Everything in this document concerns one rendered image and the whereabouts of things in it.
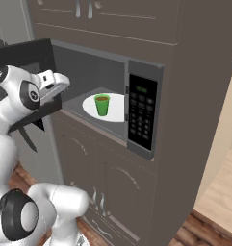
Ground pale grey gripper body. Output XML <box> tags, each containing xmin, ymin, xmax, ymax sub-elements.
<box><xmin>39</xmin><ymin>72</ymin><xmax>71</xmax><ymax>106</ymax></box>

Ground black microwave door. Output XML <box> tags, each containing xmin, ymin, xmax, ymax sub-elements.
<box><xmin>0</xmin><ymin>37</ymin><xmax>64</xmax><ymax>154</ymax></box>

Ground brown upper cupboard door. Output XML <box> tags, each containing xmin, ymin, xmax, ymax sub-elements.
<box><xmin>30</xmin><ymin>0</ymin><xmax>89</xmax><ymax>31</ymax></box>
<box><xmin>85</xmin><ymin>0</ymin><xmax>183</xmax><ymax>46</ymax></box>

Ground brown cupboard door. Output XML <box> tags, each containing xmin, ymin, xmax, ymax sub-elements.
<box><xmin>50</xmin><ymin>111</ymin><xmax>103</xmax><ymax>219</ymax></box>
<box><xmin>85</xmin><ymin>0</ymin><xmax>183</xmax><ymax>46</ymax></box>
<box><xmin>94</xmin><ymin>139</ymin><xmax>159</xmax><ymax>246</ymax></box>
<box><xmin>30</xmin><ymin>0</ymin><xmax>89</xmax><ymax>31</ymax></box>

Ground brown lower cupboard door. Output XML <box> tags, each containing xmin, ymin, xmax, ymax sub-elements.
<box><xmin>94</xmin><ymin>139</ymin><xmax>159</xmax><ymax>246</ymax></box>
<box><xmin>50</xmin><ymin>111</ymin><xmax>103</xmax><ymax>219</ymax></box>

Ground grey microwave oven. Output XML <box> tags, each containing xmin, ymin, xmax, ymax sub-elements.
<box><xmin>50</xmin><ymin>38</ymin><xmax>166</xmax><ymax>161</ymax></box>

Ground green cup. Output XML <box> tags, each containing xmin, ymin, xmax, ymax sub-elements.
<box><xmin>93</xmin><ymin>93</ymin><xmax>112</xmax><ymax>117</ymax></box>

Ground white round turntable plate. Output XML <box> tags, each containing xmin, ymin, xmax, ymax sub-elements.
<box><xmin>81</xmin><ymin>92</ymin><xmax>126</xmax><ymax>124</ymax></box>

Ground grey fridge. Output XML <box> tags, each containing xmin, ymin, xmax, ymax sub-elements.
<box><xmin>0</xmin><ymin>0</ymin><xmax>64</xmax><ymax>186</ymax></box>

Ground brown tall cabinet housing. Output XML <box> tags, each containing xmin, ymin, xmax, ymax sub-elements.
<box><xmin>26</xmin><ymin>0</ymin><xmax>232</xmax><ymax>246</ymax></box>

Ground silver cupboard handle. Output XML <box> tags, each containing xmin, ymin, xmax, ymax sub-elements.
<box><xmin>74</xmin><ymin>0</ymin><xmax>83</xmax><ymax>19</ymax></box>
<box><xmin>86</xmin><ymin>0</ymin><xmax>94</xmax><ymax>20</ymax></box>
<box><xmin>91</xmin><ymin>186</ymin><xmax>99</xmax><ymax>207</ymax></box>
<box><xmin>99</xmin><ymin>191</ymin><xmax>107</xmax><ymax>217</ymax></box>

